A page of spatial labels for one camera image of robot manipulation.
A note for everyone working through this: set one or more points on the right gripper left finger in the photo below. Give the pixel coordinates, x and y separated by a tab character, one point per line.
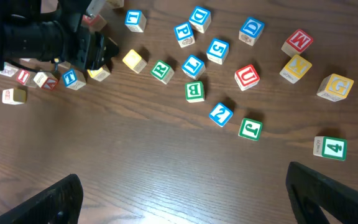
59	203

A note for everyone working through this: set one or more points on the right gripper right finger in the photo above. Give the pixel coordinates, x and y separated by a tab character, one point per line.
311	192

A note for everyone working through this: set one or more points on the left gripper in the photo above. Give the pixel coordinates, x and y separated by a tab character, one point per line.
88	50

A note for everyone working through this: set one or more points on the red I block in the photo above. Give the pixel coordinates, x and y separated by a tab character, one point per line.
26	78

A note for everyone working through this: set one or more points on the blue 2 block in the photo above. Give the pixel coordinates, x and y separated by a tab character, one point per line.
220	114

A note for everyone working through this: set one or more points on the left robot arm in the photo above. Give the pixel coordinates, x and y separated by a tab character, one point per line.
26	32

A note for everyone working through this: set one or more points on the yellow block centre left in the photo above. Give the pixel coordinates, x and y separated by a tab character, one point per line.
100	74

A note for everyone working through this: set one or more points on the red U block left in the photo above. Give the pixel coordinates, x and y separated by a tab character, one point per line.
94	23

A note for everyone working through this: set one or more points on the red u block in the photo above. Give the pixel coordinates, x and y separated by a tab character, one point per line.
94	23
246	77

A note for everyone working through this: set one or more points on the blue T block left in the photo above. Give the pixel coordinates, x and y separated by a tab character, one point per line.
74	79

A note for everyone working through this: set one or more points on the blue t block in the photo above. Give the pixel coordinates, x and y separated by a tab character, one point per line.
74	79
193	67

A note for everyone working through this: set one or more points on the yellow block top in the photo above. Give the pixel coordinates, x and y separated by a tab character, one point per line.
115	4

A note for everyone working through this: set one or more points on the green 4 block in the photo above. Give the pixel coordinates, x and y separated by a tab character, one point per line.
329	147

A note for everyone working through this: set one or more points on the blue L block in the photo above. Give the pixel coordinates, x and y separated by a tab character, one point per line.
135	21

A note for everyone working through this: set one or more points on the plain wooden red block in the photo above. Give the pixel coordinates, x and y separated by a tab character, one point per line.
45	80

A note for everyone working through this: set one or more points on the green R block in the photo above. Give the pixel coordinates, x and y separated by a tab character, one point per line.
162	71

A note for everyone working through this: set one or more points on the green J block right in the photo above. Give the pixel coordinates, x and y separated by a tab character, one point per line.
250	129

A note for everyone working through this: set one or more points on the green V block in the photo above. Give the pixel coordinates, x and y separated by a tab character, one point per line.
9	70

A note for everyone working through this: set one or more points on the plain wooden picture block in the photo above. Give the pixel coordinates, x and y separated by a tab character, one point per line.
14	96

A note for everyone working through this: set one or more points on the blue P block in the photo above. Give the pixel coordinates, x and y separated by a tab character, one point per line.
184	34

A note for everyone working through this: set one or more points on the blue T block right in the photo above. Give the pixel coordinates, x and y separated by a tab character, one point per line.
193	67

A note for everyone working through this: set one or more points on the yellow G block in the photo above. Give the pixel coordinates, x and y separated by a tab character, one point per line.
335	87

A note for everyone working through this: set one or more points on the green B block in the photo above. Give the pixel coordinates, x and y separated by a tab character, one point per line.
194	92

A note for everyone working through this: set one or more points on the blue D block left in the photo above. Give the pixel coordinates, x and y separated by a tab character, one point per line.
200	19

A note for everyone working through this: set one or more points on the blue d block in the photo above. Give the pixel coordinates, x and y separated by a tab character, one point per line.
251	31
200	19

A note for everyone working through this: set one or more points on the yellow K block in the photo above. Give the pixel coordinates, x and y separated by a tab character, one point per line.
295	69

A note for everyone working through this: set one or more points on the blue 5 block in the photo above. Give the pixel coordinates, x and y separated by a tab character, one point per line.
217	51

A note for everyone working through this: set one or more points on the red U block right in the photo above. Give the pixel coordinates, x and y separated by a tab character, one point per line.
246	77

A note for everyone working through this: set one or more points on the red M block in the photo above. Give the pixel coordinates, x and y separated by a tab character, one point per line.
297	43

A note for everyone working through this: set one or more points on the blue D block right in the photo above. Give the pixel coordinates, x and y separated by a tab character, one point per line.
251	31

